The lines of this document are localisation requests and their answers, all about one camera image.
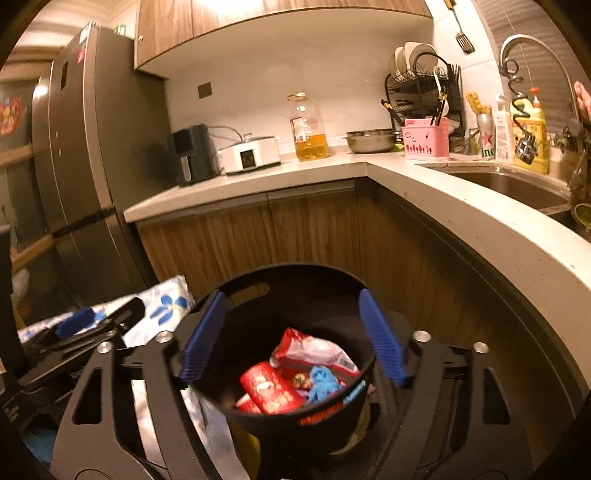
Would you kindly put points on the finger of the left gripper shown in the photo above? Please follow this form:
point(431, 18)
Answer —
point(51, 333)
point(116, 324)

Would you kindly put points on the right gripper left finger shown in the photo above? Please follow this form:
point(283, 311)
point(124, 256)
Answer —
point(99, 438)

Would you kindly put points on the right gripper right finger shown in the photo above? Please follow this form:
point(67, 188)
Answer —
point(454, 420)

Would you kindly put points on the blue glove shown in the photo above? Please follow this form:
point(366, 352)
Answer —
point(324, 384)

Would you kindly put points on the red paper cup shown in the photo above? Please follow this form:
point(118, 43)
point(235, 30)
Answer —
point(273, 394)

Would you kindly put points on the red white snack wrapper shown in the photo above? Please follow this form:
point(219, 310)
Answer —
point(302, 351)

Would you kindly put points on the black plastic trash bin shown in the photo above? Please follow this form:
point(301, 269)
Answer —
point(317, 300)

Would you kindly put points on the chrome kitchen faucet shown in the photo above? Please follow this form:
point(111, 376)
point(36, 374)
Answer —
point(573, 132)

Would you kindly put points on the floral blue white tablecloth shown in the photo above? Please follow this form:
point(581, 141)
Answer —
point(214, 434)

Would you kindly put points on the wooden glass door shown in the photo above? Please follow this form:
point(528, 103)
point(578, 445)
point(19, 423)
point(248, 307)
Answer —
point(21, 208)

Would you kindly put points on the wooden lower cabinet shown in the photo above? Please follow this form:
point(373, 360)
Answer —
point(412, 264)

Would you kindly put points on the wooden cabinet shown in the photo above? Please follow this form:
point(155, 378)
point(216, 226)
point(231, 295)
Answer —
point(199, 37)
point(412, 264)

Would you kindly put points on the black air fryer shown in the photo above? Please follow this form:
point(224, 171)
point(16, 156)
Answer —
point(192, 154)

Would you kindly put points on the dark grey refrigerator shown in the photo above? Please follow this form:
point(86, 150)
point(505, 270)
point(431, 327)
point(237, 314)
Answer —
point(99, 136)

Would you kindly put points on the white slow cooker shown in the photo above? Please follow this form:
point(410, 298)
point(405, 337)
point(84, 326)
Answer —
point(251, 154)

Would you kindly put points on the stainless steel sink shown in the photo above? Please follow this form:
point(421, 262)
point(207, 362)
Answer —
point(532, 190)

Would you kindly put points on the cooking oil bottle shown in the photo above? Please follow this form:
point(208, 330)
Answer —
point(310, 142)

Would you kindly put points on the pink utensil basket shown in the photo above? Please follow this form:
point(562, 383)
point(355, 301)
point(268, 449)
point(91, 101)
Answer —
point(425, 140)

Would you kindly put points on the wooden upper cabinet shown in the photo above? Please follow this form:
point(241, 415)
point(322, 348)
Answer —
point(199, 37)

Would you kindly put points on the stainless steel bowl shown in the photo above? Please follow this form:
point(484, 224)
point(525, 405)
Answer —
point(371, 141)

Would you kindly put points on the white spray bottle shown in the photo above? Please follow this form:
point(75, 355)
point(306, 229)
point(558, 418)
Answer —
point(504, 131)

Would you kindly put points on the yellow detergent bottle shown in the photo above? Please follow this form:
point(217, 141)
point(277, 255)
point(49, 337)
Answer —
point(531, 125)

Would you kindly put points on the black dish rack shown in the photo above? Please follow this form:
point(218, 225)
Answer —
point(417, 76)

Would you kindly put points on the window blinds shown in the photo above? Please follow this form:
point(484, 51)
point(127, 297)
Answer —
point(504, 18)

